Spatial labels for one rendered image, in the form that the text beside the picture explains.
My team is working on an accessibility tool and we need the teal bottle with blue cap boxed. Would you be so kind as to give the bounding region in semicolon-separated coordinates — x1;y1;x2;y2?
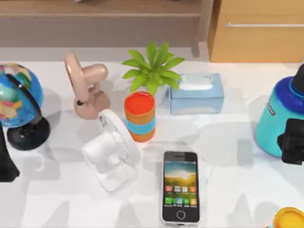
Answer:
255;63;304;158

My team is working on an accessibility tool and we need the yellow round lid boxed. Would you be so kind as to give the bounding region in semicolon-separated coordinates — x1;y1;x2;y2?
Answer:
272;206;304;228

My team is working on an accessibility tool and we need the wooden cupboard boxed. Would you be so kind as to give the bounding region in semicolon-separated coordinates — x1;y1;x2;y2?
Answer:
207;0;304;64

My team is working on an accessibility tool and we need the light blue tissue box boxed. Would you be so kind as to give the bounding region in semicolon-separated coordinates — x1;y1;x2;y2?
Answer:
169;73;225;115

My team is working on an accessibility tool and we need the wooden drawer front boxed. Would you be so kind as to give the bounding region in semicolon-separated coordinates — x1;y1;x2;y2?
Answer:
209;15;304;63

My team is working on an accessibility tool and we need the black smartphone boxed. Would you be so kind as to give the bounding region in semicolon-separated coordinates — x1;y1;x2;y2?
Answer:
162;151;200;225

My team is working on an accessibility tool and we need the orange and blue cup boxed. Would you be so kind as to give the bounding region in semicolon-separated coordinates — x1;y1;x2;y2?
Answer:
123;91;157;143

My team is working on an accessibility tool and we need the green potted plant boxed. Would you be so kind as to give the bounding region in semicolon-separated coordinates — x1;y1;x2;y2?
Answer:
121;41;186;107

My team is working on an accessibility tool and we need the white desk fan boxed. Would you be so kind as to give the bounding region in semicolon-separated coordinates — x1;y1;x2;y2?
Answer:
80;108;139;193

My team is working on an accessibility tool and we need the pink desk fan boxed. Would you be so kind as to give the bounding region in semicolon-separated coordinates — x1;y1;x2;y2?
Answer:
63;52;111;121

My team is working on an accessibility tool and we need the wooden open shelf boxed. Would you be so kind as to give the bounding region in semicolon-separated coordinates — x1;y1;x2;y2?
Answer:
0;0;203;48

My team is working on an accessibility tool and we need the blue world globe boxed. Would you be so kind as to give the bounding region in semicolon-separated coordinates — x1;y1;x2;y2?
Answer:
0;62;51;151

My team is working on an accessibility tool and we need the long metal handle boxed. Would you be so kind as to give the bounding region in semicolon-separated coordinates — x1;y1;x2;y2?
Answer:
225;22;304;28

